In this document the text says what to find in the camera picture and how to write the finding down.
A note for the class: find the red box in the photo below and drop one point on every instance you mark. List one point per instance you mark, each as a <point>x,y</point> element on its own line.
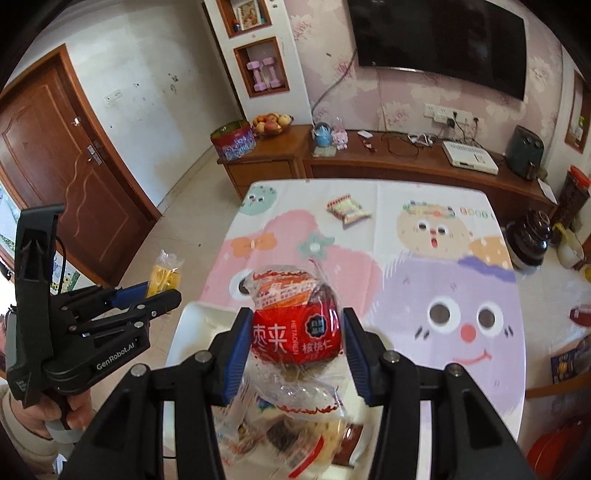
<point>581,316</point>

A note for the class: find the small wooden cabinet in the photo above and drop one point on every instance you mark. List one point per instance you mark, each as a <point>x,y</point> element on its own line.
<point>263,161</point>

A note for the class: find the brown wooden door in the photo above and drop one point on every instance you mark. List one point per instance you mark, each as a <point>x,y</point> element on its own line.
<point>60,184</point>

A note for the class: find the white set-top box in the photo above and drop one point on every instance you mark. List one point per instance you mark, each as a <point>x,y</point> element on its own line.
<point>468,157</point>

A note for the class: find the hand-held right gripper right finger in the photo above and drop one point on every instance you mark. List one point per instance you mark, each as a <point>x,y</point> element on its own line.
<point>358,357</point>

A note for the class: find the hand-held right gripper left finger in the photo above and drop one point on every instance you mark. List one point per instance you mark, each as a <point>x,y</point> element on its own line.
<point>235,355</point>

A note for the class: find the long wooden television stand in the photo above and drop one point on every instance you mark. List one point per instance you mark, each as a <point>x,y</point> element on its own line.
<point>415,164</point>

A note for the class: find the cartoon printed tablecloth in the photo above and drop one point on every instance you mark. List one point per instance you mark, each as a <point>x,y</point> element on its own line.
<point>415,258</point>

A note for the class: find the red lid jar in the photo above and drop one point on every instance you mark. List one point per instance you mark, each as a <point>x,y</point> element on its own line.
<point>575,194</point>

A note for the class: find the wall mounted television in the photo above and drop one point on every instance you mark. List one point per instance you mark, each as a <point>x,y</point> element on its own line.
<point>438,41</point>

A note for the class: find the dark ceramic pot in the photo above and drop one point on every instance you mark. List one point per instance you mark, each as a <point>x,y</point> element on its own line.
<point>531,240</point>

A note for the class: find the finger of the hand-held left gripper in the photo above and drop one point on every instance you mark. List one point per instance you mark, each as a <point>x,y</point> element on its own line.
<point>131,295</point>
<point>159,302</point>

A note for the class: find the framed picture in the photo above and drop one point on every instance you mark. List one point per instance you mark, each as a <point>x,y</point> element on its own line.
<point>249,14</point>

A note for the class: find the red plastic basin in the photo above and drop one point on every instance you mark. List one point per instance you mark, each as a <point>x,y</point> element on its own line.
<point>558,452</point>

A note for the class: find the bowl of fruit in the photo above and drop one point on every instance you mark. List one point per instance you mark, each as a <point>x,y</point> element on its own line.
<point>272,124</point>

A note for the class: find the clear bag with red label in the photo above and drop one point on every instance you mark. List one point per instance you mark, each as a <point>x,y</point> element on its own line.
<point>295,337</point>

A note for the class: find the person's left forearm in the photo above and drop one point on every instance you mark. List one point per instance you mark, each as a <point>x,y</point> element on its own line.
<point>27,443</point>

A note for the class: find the white paper card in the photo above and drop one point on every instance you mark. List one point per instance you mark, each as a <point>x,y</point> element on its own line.
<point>547,187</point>

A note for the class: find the white wall outlets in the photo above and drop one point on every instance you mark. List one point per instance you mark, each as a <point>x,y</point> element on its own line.
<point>450,113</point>

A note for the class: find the red round tin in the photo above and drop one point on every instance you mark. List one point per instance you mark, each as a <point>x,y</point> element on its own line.
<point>233,141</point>

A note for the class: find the blue snow globe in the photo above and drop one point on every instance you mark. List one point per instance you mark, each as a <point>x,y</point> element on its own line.
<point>322,136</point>

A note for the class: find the pink toy figure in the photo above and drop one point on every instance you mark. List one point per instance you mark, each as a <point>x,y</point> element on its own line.
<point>340,136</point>

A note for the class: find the white plastic tray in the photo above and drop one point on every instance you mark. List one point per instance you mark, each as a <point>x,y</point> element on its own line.
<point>194,323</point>

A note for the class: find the pink dumbbell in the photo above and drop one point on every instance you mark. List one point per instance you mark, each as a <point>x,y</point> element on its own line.
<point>256,74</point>
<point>272,71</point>

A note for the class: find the blue box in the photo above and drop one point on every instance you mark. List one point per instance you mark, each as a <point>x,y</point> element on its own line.
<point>565,364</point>

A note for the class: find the striped edge snack packet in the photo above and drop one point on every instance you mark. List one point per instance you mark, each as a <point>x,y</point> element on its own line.
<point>348,210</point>

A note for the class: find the person's left hand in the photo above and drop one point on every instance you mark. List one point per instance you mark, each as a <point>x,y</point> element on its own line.
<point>74,410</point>

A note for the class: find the rice cracker packet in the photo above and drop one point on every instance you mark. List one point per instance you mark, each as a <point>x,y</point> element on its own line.
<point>323,445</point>

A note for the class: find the white yellow kettle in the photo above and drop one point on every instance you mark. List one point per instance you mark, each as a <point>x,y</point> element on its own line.
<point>570,249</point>

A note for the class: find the orange yellow snack packet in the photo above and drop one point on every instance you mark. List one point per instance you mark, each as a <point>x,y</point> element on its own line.
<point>164,277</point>

